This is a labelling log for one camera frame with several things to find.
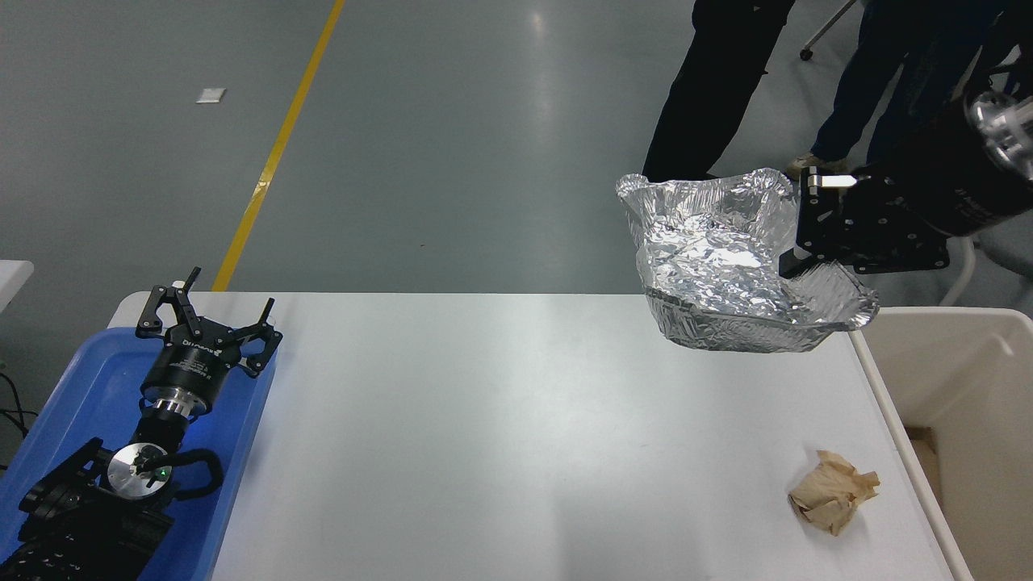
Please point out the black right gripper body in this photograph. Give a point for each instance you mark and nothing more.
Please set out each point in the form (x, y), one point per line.
(944, 177)

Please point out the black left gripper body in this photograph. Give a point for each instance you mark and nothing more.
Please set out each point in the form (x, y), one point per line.
(190, 367)

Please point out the foil plate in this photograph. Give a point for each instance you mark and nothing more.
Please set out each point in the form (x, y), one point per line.
(710, 258)

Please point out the white chair with armrest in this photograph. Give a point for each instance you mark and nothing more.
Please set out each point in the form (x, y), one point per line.
(1001, 242)

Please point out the blue plastic tray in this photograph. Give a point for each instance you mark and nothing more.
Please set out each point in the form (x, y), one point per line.
(89, 379)

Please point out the person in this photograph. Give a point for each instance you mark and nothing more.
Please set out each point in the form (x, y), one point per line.
(880, 81)
(718, 81)

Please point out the chair leg with caster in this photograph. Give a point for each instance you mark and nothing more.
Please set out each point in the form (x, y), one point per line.
(805, 54)

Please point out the large pale bin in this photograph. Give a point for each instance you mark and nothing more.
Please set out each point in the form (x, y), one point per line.
(968, 387)

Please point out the white side table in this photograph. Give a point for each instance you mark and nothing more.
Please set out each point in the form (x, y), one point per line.
(12, 278)

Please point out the small white floor marker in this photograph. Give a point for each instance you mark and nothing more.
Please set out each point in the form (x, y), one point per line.
(210, 95)

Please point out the crumpled tan paper ball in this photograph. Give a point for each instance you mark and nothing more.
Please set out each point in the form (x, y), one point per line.
(831, 492)

